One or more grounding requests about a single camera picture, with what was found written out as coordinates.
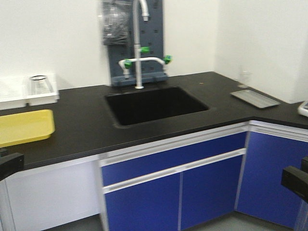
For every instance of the yellow plastic tray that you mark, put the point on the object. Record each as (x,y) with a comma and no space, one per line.
(26,127)

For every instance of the white lab faucet green knobs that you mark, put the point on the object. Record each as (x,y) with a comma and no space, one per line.
(126,64)

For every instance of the black lab sink basin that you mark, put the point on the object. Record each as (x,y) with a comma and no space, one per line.
(149,105)

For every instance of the glass erlenmeyer flask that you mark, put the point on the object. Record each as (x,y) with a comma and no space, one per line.
(40,84)

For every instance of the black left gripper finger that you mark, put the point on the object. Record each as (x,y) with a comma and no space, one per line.
(10,163)

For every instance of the blue corner cabinet door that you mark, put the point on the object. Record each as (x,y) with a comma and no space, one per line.
(261,193)

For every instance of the white device on counter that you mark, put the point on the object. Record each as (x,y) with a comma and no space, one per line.
(303,109)

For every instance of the plastic bag of parts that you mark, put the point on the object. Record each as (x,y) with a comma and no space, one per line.
(116,14)

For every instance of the white bin right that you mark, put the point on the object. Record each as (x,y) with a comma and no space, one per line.
(41,99)

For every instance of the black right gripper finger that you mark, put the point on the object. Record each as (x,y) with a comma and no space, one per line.
(296,179)

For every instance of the small clear glass by wall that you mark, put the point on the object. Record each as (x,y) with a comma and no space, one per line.
(243,80)

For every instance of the blue cabinet left door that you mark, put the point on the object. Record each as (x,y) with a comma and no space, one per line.
(149,206)

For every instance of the white bin middle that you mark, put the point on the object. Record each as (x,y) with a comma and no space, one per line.
(12,93)

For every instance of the grey pegboard drying rack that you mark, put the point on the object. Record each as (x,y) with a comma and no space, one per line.
(152,36)

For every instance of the white bin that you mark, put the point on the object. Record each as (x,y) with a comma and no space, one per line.
(41,99)
(12,93)

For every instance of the metal tray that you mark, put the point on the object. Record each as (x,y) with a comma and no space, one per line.
(258,100)

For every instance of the blue cabinet drawer front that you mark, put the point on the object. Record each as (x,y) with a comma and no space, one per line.
(140,166)

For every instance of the blue cabinet right door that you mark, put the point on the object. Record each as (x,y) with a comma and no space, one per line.
(209,191)

